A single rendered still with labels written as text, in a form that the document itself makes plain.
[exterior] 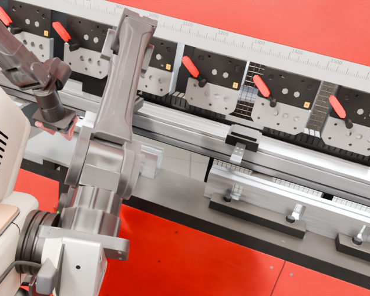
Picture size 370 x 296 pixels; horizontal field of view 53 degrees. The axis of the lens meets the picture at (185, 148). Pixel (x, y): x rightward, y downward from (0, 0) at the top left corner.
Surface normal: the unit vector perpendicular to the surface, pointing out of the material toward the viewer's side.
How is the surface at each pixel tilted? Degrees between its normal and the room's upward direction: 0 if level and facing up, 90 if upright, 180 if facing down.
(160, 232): 90
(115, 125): 30
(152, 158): 90
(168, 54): 90
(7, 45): 57
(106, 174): 39
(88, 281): 82
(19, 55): 66
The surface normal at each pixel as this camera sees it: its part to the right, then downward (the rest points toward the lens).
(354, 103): -0.28, 0.40
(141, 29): 0.40, -0.52
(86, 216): 0.04, -0.44
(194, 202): 0.19, -0.87
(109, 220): 0.73, -0.21
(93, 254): 0.00, 0.33
